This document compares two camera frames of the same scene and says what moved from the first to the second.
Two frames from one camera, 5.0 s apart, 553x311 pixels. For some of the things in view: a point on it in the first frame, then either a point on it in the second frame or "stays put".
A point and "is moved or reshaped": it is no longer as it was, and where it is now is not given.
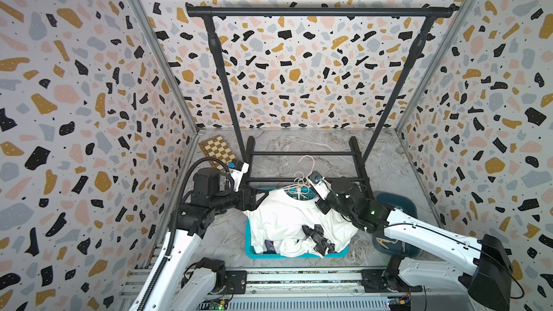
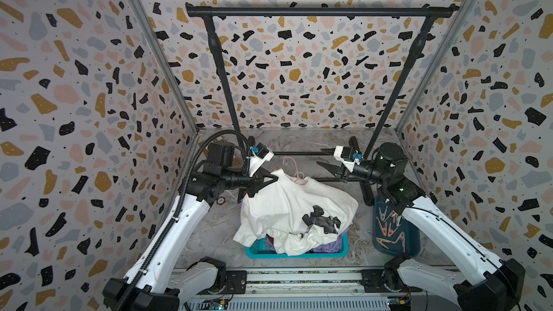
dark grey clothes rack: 209,11 stays put
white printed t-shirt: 279,219 is moved or reshaped
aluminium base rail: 350,289 stays put
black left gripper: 253,204 → 259,182
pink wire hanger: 309,181 → 298,179
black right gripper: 322,206 → 345,173
